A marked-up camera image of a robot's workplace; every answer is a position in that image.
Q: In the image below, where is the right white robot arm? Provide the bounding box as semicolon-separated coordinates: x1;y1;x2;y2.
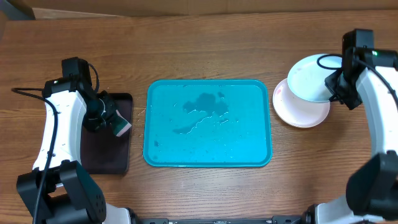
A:
300;29;397;223

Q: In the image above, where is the green and pink sponge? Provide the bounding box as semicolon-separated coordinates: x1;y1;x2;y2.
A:
111;110;132;137

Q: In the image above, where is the teal plastic serving tray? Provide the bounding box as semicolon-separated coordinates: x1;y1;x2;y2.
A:
143;79;273;167

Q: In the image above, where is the light blue rimmed plate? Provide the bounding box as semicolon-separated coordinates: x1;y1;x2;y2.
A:
287;54;341;103

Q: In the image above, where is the brown cardboard backdrop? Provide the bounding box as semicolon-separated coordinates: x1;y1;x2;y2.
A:
1;0;397;16

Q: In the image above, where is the black rectangular water tray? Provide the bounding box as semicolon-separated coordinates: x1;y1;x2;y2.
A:
80;93;133;174

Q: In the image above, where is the white plate with sauce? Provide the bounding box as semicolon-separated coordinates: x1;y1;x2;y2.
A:
272;78;330;128

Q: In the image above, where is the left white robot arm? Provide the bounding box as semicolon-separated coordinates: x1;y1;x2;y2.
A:
16;57;138;224

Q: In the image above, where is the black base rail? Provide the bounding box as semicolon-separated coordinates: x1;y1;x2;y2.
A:
132;215;301;224

